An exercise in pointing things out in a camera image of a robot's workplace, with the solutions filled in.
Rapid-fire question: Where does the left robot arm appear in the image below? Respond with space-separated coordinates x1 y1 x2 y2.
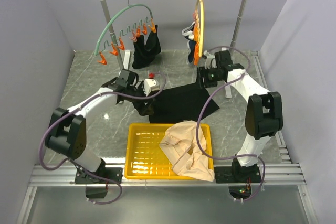
40 69 160 183

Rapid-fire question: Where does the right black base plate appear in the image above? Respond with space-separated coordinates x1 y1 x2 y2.
214 166 261 184

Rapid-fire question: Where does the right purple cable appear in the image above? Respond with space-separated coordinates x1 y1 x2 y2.
195 46 266 201

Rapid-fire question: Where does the purple cable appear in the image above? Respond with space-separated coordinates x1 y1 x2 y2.
195 46 266 201
38 72 166 205

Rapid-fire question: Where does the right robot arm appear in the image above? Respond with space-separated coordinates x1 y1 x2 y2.
196 50 283 182

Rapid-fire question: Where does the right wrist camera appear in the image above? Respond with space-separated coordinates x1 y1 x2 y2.
202 50 216 66

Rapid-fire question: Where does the navy white hanging underwear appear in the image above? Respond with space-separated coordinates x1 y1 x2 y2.
182 21 196 65

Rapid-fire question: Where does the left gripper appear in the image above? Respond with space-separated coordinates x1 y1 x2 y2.
127 81 155 115

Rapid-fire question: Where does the yellow clip hanger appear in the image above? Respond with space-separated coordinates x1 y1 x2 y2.
193 0 205 65

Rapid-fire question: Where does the yellow plastic tray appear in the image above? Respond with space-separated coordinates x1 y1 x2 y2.
124 123 214 180

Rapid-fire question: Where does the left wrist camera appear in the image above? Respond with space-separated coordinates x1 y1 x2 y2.
143 72 160 96

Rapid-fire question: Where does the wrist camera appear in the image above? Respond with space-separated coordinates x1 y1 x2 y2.
202 50 216 66
143 72 160 96

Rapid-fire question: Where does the beige cloth underwear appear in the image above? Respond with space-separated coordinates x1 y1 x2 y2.
159 121 215 182

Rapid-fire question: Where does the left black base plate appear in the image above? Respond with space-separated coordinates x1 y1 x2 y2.
75 167 123 185

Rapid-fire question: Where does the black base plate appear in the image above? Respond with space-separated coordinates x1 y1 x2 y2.
214 166 261 184
75 167 123 185

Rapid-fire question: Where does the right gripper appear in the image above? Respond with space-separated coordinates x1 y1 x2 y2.
194 66 223 90

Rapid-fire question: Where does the black underwear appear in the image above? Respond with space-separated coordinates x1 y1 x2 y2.
132 31 161 69
133 83 209 124

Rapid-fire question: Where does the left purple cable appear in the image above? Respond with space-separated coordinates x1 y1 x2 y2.
38 72 166 205

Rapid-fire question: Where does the black hanging underwear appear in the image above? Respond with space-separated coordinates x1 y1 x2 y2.
132 31 161 69

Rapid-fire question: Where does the green clip hanger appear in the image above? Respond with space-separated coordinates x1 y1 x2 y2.
93 0 154 57

